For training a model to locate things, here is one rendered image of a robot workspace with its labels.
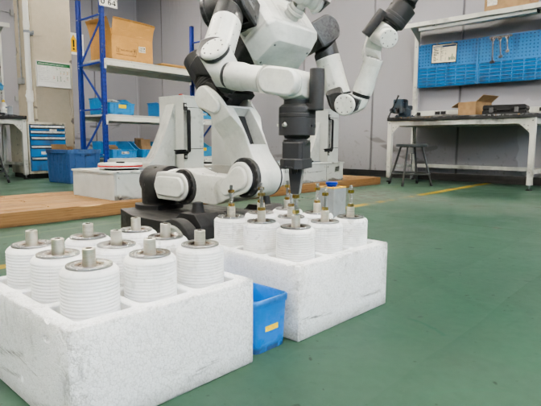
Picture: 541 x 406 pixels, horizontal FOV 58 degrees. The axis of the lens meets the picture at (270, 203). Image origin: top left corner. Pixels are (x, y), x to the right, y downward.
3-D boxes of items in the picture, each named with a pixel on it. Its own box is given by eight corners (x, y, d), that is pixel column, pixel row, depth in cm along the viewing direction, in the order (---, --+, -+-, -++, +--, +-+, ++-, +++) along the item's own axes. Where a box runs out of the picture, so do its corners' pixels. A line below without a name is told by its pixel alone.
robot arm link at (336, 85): (328, 122, 179) (310, 61, 177) (338, 118, 191) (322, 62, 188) (357, 112, 174) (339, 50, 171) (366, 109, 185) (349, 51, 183)
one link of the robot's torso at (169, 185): (153, 200, 204) (152, 168, 202) (191, 196, 218) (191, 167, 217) (184, 205, 190) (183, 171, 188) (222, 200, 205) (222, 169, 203)
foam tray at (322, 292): (193, 304, 139) (192, 242, 137) (284, 277, 167) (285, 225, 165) (298, 342, 113) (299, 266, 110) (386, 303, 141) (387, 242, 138)
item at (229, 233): (233, 273, 145) (233, 213, 143) (255, 280, 138) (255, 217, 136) (208, 279, 139) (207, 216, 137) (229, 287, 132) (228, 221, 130)
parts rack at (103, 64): (80, 176, 634) (72, 0, 607) (193, 171, 774) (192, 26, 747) (105, 180, 592) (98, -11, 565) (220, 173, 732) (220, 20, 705)
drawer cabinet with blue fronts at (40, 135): (12, 176, 635) (9, 122, 627) (48, 175, 670) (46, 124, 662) (31, 179, 596) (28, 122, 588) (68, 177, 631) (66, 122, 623)
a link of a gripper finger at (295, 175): (289, 193, 119) (289, 167, 119) (301, 193, 118) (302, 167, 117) (287, 193, 118) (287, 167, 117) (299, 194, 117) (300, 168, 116)
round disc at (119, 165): (89, 169, 342) (88, 161, 341) (127, 167, 364) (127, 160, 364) (112, 171, 322) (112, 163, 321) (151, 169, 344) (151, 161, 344)
